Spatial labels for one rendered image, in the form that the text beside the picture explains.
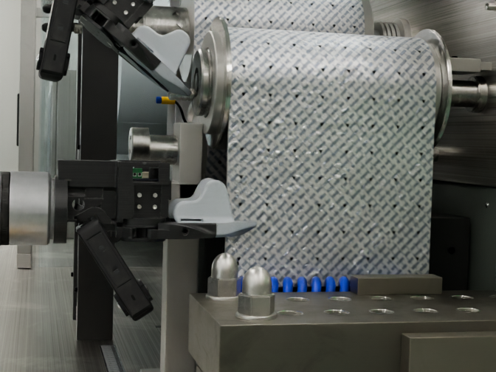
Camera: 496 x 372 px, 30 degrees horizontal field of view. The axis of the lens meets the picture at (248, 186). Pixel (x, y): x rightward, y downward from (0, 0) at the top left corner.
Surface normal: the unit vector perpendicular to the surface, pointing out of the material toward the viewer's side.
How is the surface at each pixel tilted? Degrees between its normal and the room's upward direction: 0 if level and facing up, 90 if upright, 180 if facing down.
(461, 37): 90
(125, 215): 90
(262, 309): 90
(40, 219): 101
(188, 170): 90
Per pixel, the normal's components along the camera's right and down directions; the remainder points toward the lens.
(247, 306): -0.73, 0.01
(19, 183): 0.18, -0.68
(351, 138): 0.22, 0.05
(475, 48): -0.97, -0.02
